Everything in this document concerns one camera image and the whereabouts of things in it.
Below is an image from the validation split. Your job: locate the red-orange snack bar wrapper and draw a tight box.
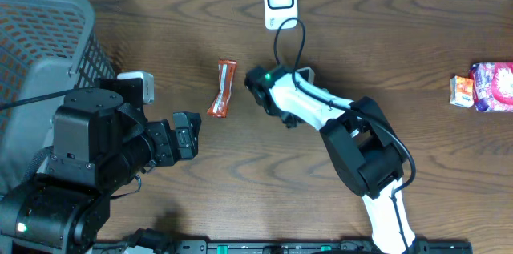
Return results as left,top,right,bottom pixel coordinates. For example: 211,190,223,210
208,60,237,118

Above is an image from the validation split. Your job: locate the orange white snack packet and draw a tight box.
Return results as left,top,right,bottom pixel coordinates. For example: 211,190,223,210
450,75,474,108

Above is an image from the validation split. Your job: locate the purple sanitary pad pack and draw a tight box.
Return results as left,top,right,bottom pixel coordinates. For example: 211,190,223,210
469,62,512,112

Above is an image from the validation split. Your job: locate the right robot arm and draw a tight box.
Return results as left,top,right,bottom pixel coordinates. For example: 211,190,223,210
244,66,415,253

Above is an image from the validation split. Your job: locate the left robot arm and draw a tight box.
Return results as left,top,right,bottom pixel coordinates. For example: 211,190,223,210
1,88,201,253

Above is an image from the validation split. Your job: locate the white barcode scanner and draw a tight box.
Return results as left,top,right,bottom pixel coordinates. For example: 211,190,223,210
264,0,298,30

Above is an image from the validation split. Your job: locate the grey plastic shopping basket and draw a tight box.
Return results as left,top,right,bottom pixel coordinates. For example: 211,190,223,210
1,0,116,195

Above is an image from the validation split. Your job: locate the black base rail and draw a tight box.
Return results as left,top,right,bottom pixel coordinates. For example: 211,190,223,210
91,239,474,254

